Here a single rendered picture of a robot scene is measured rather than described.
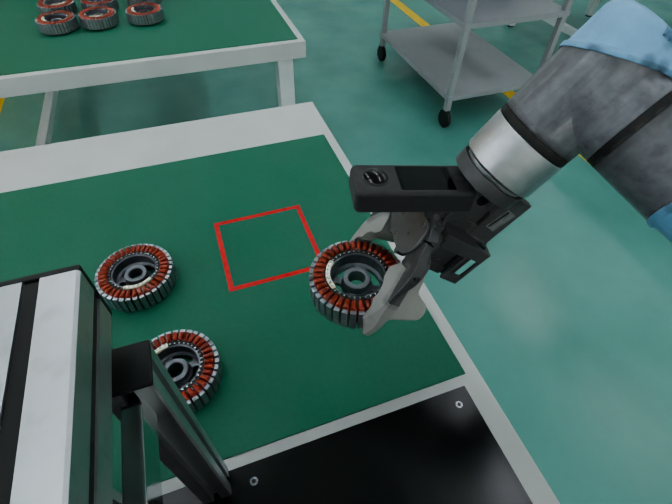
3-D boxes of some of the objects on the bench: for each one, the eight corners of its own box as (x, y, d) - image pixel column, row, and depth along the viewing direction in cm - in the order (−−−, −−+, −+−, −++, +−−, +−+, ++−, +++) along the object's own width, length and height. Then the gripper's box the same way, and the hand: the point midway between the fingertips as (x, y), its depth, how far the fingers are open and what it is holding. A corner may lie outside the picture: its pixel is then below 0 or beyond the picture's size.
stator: (97, 271, 68) (88, 256, 65) (167, 248, 71) (161, 232, 69) (109, 325, 61) (99, 310, 58) (186, 295, 65) (179, 281, 62)
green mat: (323, 134, 95) (323, 134, 95) (465, 374, 58) (465, 373, 57) (-190, 228, 73) (-191, 227, 73) (-507, 719, 35) (-510, 719, 35)
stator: (239, 363, 58) (235, 349, 55) (184, 437, 51) (176, 427, 48) (177, 328, 61) (170, 314, 58) (117, 394, 54) (106, 382, 52)
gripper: (569, 261, 36) (412, 367, 47) (495, 142, 48) (385, 249, 60) (504, 225, 32) (350, 350, 43) (441, 105, 44) (335, 228, 56)
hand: (353, 283), depth 50 cm, fingers closed on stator, 13 cm apart
